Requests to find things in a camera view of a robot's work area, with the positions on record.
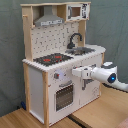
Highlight wooden toy kitchen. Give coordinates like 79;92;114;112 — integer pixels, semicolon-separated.
22;2;105;127

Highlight toy microwave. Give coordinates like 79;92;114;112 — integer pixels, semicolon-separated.
66;3;90;21

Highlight black toy faucet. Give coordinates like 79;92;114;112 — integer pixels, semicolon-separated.
67;33;83;49

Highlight black stovetop red burners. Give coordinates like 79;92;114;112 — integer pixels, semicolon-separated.
34;53;70;66

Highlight grey range hood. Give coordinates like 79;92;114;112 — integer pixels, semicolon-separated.
35;5;64;27

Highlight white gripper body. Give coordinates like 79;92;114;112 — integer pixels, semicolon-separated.
72;66;92;79

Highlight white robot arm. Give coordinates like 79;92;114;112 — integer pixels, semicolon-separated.
72;62;128;93

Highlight white cabinet door grey dispenser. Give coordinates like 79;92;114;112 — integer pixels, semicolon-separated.
80;55;102;106

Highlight left red oven knob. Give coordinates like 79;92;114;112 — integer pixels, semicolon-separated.
54;73;60;79

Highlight white oven door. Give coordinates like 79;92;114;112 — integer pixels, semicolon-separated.
49;79;80;125

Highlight grey toy sink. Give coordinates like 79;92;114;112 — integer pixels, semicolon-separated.
65;47;95;56

